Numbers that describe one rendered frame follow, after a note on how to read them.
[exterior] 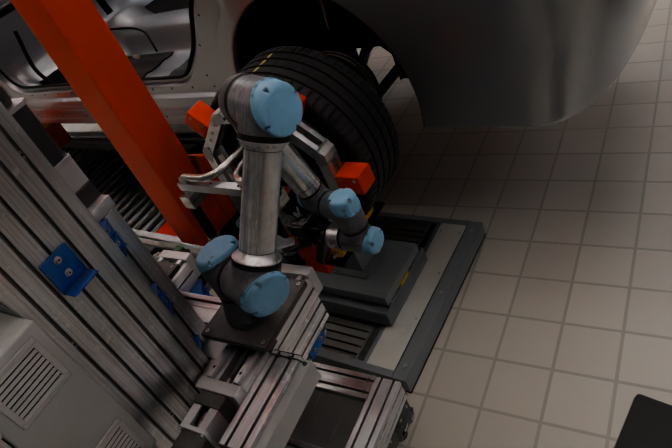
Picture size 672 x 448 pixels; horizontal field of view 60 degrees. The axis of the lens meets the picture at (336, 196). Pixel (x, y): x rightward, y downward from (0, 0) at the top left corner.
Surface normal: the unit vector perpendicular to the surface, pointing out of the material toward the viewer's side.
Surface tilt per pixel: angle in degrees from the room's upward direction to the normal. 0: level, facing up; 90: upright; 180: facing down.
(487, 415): 0
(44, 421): 90
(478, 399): 0
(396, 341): 0
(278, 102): 84
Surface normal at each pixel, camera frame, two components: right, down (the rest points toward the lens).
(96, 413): 0.84, 0.03
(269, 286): 0.63, 0.38
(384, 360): -0.35, -0.74
